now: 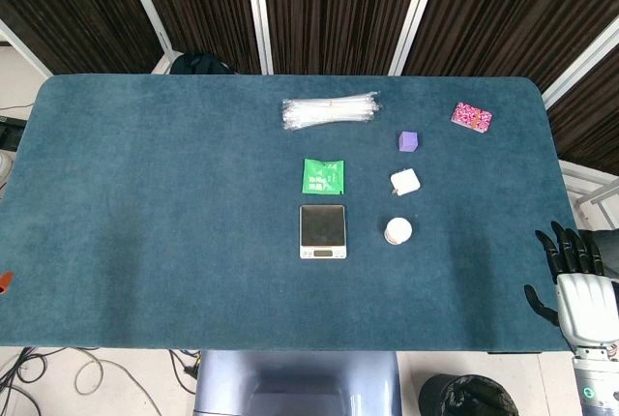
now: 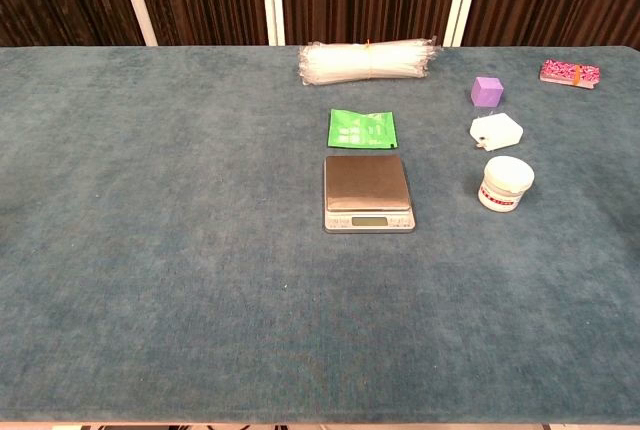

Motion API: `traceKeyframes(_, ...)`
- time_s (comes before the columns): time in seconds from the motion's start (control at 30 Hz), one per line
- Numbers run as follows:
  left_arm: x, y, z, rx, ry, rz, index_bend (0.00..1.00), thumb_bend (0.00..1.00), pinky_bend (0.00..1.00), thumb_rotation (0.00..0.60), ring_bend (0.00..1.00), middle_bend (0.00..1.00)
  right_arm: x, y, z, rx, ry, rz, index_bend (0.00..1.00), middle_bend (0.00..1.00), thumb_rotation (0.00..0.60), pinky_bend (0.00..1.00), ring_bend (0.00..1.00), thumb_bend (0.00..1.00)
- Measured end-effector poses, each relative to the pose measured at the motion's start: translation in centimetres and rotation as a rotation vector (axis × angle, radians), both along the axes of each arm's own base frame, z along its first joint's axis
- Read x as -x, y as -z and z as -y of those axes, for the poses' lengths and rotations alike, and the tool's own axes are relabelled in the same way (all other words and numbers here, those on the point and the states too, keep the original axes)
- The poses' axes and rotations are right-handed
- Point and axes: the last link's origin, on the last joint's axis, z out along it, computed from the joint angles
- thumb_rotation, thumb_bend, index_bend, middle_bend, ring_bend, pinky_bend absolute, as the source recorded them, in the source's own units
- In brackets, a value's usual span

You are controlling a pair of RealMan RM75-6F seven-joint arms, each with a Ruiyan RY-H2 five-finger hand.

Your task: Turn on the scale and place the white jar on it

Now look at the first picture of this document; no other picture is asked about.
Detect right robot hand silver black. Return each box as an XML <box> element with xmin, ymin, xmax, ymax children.
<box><xmin>524</xmin><ymin>221</ymin><xmax>619</xmax><ymax>354</ymax></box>

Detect white round container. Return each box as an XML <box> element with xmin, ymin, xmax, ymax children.
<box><xmin>383</xmin><ymin>217</ymin><xmax>414</xmax><ymax>246</ymax></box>

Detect digital kitchen scale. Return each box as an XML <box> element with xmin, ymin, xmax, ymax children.
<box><xmin>298</xmin><ymin>203</ymin><xmax>348</xmax><ymax>260</ymax></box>

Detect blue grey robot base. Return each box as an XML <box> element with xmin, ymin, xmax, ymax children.
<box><xmin>192</xmin><ymin>348</ymin><xmax>402</xmax><ymax>416</ymax></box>

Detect black trash bin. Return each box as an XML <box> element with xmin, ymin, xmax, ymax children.
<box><xmin>418</xmin><ymin>373</ymin><xmax>521</xmax><ymax>416</ymax></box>

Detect white charger plug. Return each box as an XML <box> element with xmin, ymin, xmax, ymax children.
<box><xmin>389</xmin><ymin>167</ymin><xmax>422</xmax><ymax>197</ymax></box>

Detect pink patterned box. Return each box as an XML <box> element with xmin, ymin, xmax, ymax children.
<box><xmin>450</xmin><ymin>101</ymin><xmax>494</xmax><ymax>136</ymax></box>

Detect purple cube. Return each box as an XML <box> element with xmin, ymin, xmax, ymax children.
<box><xmin>397</xmin><ymin>131</ymin><xmax>420</xmax><ymax>154</ymax></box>

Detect green sachet packet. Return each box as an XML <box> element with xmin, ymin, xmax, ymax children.
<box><xmin>301</xmin><ymin>158</ymin><xmax>347</xmax><ymax>195</ymax></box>

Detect bundle of clear wrapped straws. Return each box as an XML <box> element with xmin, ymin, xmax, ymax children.
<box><xmin>281</xmin><ymin>90</ymin><xmax>383</xmax><ymax>133</ymax></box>

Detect teal table cloth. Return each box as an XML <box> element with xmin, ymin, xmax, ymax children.
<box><xmin>0</xmin><ymin>74</ymin><xmax>581</xmax><ymax>352</ymax></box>

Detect black bag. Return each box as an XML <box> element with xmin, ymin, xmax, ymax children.
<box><xmin>169</xmin><ymin>51</ymin><xmax>236</xmax><ymax>76</ymax></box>

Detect white round object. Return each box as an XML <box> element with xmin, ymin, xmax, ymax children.
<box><xmin>0</xmin><ymin>151</ymin><xmax>14</xmax><ymax>191</ymax></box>

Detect black flat device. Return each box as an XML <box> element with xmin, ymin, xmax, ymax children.
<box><xmin>0</xmin><ymin>115</ymin><xmax>28</xmax><ymax>153</ymax></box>

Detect white partition post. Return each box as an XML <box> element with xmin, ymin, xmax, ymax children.
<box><xmin>115</xmin><ymin>0</ymin><xmax>179</xmax><ymax>74</ymax></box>
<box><xmin>243</xmin><ymin>0</ymin><xmax>275</xmax><ymax>75</ymax></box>
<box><xmin>388</xmin><ymin>0</ymin><xmax>447</xmax><ymax>76</ymax></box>
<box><xmin>0</xmin><ymin>17</ymin><xmax>54</xmax><ymax>78</ymax></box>
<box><xmin>540</xmin><ymin>27</ymin><xmax>619</xmax><ymax>109</ymax></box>

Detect black cables with plug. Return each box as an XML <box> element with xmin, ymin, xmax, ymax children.
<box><xmin>167</xmin><ymin>348</ymin><xmax>201</xmax><ymax>395</ymax></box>

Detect grey floor cable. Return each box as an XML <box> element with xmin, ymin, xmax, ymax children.
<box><xmin>74</xmin><ymin>356</ymin><xmax>163</xmax><ymax>416</ymax></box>

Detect black floor cable bundle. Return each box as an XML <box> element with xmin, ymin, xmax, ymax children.
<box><xmin>0</xmin><ymin>346</ymin><xmax>52</xmax><ymax>416</ymax></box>

